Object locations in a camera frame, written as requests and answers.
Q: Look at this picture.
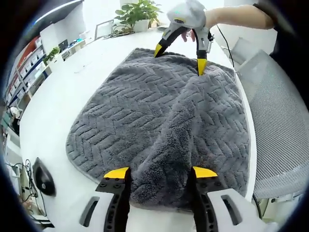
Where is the grey towel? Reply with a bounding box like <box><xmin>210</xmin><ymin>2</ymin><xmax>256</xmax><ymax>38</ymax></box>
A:
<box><xmin>65</xmin><ymin>47</ymin><xmax>252</xmax><ymax>211</ymax></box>

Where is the grey open laptop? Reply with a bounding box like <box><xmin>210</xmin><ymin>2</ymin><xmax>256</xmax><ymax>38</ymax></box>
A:
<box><xmin>94</xmin><ymin>19</ymin><xmax>115</xmax><ymax>41</ymax></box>

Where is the person's right hand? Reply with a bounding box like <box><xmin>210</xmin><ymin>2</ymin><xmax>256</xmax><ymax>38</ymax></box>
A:
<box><xmin>181</xmin><ymin>29</ymin><xmax>197</xmax><ymax>44</ymax></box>

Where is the large potted green plant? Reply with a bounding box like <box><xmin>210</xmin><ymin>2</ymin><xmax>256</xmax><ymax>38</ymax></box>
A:
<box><xmin>113</xmin><ymin>0</ymin><xmax>162</xmax><ymax>33</ymax></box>

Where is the white chair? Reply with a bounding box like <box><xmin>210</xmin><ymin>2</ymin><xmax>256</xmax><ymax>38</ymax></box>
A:
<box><xmin>233</xmin><ymin>36</ymin><xmax>259</xmax><ymax>66</ymax></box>

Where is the black computer mouse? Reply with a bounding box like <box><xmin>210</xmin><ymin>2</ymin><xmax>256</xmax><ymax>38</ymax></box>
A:
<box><xmin>32</xmin><ymin>157</ymin><xmax>56</xmax><ymax>197</ymax></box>

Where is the person's dark clothing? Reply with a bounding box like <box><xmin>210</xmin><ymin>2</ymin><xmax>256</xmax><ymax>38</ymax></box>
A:
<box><xmin>253</xmin><ymin>0</ymin><xmax>309</xmax><ymax>63</ymax></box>

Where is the grey mesh chair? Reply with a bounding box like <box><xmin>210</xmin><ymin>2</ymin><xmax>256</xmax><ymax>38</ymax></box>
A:
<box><xmin>238</xmin><ymin>49</ymin><xmax>309</xmax><ymax>201</ymax></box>

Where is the small potted plant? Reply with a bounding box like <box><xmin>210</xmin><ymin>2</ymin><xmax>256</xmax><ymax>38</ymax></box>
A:
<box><xmin>43</xmin><ymin>47</ymin><xmax>61</xmax><ymax>65</ymax></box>

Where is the shelf with white bins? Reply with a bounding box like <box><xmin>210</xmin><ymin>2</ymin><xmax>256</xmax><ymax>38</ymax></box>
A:
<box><xmin>3</xmin><ymin>36</ymin><xmax>48</xmax><ymax>107</ymax></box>

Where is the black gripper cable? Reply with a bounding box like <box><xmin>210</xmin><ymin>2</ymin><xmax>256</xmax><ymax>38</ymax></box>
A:
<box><xmin>216</xmin><ymin>24</ymin><xmax>236</xmax><ymax>71</ymax></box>

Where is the black floor cable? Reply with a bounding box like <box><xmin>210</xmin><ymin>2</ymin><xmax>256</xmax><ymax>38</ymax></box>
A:
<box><xmin>14</xmin><ymin>158</ymin><xmax>46</xmax><ymax>216</ymax></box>

